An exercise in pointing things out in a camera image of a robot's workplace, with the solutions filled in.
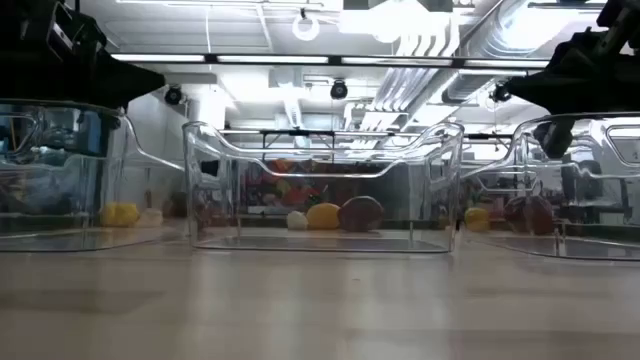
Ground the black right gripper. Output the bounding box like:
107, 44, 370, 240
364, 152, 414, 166
504, 27, 626, 115

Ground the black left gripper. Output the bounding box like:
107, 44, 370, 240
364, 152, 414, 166
44, 49, 167, 109

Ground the orange-yellow lemon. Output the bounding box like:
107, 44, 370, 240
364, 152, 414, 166
305, 202, 342, 231

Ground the white conduit bundle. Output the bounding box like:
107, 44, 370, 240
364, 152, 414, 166
372, 12, 464, 114

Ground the long linear light fixture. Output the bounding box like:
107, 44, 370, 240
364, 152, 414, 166
109, 52, 551, 69

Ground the clear plastic basket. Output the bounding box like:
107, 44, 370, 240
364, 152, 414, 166
459, 112, 640, 263
0, 98, 187, 254
181, 119, 466, 255

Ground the round white pendant lamp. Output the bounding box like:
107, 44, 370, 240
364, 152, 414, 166
291, 7, 322, 43

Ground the colourful patterned cloth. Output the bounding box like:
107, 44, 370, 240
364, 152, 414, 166
248, 158, 322, 209

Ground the black hanging camera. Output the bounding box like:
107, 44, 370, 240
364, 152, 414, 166
163, 84, 185, 107
489, 82, 512, 104
328, 78, 350, 101

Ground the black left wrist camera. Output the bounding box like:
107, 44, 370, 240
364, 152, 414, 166
47, 0, 109, 55

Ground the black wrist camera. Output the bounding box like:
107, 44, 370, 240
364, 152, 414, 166
47, 0, 109, 55
595, 0, 640, 36

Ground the silver ventilation duct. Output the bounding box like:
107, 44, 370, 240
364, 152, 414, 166
439, 0, 561, 106

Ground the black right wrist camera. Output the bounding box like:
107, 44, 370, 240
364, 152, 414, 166
595, 0, 640, 36

